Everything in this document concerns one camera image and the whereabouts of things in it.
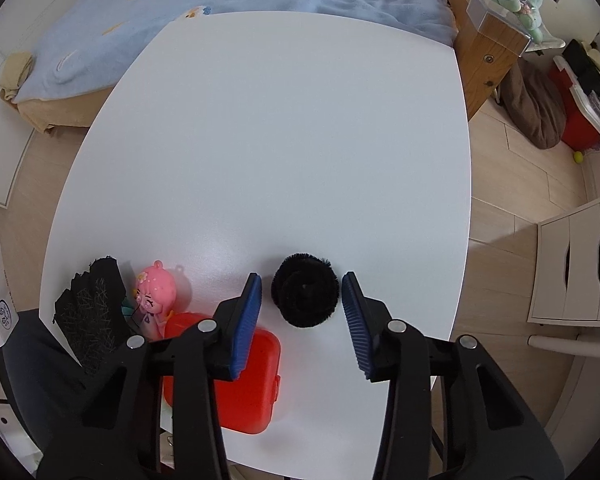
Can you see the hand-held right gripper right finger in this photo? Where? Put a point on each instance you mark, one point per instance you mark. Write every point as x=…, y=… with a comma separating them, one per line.
x=355, y=320

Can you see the brown bean bag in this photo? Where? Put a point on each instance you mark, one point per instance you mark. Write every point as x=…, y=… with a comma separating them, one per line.
x=532, y=105

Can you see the black bag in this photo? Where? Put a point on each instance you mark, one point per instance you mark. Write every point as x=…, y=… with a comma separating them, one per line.
x=587, y=72

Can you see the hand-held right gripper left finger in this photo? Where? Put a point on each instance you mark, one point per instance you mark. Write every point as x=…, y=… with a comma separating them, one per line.
x=245, y=320

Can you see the beige bed base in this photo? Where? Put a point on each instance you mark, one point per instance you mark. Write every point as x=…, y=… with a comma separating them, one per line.
x=55, y=112

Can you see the black fluffy hair scrunchie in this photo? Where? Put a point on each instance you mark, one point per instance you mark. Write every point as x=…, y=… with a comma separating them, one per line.
x=286, y=285

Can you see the red cooler box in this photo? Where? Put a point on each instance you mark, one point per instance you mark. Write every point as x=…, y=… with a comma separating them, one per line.
x=580, y=127

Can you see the white tube rail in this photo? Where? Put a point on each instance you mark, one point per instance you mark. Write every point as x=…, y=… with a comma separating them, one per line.
x=570, y=346

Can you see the white drawer cabinet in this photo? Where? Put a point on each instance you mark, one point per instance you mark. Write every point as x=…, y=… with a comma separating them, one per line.
x=555, y=270

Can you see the beige folded cloth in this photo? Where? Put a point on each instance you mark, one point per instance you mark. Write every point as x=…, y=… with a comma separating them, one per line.
x=15, y=75

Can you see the clear corner guard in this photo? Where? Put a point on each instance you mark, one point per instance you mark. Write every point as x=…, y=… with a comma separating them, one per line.
x=500, y=12

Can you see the wooden bed frame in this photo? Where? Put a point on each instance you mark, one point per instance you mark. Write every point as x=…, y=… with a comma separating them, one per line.
x=485, y=67

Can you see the white folding chair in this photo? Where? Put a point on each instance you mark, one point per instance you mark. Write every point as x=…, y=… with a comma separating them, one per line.
x=550, y=46

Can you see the small yellow ball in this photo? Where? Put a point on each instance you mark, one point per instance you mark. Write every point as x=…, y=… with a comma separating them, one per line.
x=578, y=157

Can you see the red plastic box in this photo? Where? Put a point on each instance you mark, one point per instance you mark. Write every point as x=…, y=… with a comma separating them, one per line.
x=260, y=400

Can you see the pink doll figure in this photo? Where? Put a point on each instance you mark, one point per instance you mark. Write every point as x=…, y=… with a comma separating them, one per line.
x=155, y=292

